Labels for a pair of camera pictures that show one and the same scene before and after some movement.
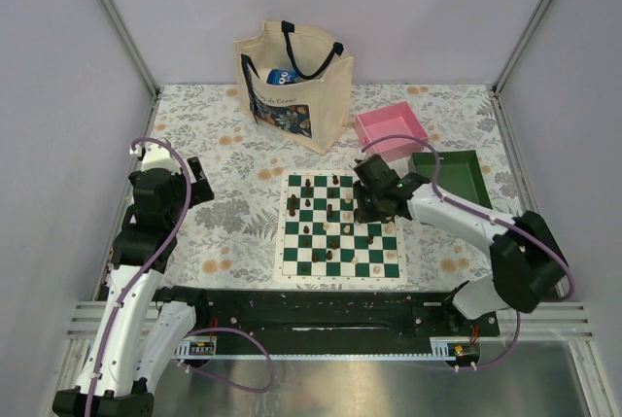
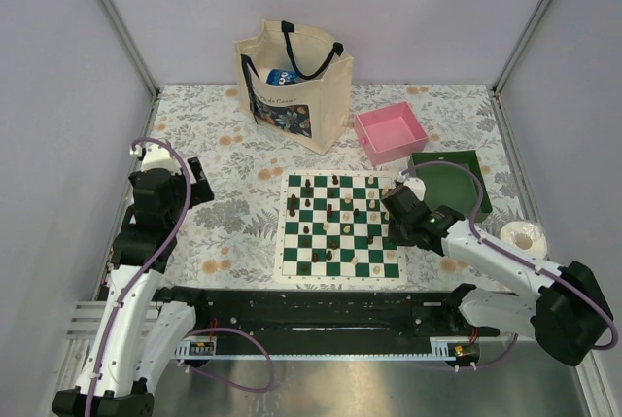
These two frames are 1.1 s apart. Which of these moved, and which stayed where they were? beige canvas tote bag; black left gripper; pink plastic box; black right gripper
Moved: black right gripper
Stayed: pink plastic box; beige canvas tote bag; black left gripper
